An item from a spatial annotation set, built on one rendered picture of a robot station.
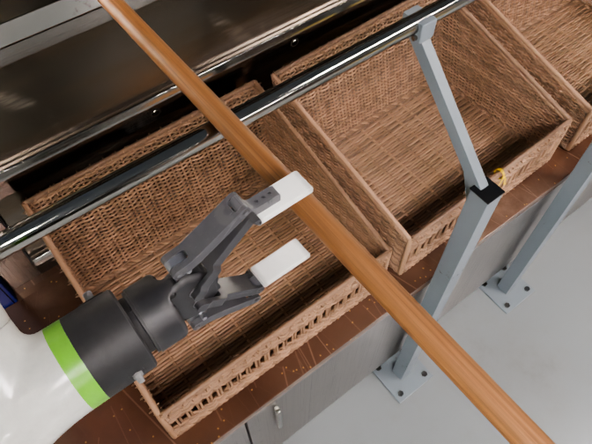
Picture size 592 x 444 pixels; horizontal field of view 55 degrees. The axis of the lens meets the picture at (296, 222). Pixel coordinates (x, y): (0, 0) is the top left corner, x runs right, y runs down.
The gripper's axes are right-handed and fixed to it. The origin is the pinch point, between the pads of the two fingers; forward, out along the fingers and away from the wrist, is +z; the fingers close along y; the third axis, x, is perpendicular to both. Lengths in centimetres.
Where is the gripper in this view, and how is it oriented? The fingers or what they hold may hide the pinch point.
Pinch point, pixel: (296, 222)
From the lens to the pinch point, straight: 64.2
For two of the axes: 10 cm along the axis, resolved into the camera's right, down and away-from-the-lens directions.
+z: 7.9, -5.1, 3.4
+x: 6.1, 6.6, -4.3
